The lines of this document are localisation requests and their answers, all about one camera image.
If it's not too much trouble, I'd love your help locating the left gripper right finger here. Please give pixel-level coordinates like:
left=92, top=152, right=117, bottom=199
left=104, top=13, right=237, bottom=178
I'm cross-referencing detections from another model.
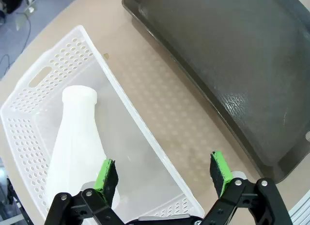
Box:
left=202, top=151, right=291, bottom=225

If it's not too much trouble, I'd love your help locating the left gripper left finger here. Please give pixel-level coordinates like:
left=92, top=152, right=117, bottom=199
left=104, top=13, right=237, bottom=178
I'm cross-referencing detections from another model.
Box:
left=45, top=159, right=126, bottom=225

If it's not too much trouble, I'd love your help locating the opaque white conical flask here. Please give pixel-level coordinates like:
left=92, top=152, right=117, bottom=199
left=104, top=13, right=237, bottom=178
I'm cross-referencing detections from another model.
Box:
left=45, top=85, right=121, bottom=211

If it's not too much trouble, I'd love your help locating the white perforated plastic basket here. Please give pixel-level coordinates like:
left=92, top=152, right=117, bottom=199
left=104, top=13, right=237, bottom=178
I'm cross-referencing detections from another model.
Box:
left=0, top=25, right=205, bottom=225

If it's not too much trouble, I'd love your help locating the dark brown plastic tray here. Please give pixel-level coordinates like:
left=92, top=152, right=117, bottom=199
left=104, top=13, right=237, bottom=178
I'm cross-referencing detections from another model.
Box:
left=122, top=0, right=310, bottom=185

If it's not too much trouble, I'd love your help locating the aluminium frame profile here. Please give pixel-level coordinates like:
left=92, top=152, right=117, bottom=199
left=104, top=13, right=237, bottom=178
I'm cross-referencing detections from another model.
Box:
left=289, top=193, right=310, bottom=225

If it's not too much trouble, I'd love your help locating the black floor cable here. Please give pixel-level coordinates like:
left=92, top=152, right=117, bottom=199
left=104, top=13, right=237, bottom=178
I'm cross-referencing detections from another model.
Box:
left=16, top=11, right=32, bottom=50

